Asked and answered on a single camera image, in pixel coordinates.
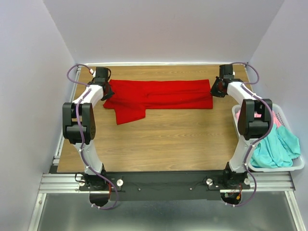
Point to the turquoise t shirt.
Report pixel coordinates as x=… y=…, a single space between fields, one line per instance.
x=278 y=149

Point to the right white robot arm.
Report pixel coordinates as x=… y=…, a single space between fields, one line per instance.
x=255 y=122

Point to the aluminium frame rail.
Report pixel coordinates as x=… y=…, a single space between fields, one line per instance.
x=67 y=183

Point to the pink t shirt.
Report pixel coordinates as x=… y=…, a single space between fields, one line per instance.
x=274 y=119

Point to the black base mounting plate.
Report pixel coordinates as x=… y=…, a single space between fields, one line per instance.
x=164 y=186

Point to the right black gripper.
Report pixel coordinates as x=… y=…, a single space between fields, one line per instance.
x=212 y=90

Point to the red t shirt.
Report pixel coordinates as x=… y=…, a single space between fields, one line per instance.
x=131 y=99

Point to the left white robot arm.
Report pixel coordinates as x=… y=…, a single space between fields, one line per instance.
x=79 y=126

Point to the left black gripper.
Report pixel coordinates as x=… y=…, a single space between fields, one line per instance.
x=109 y=94

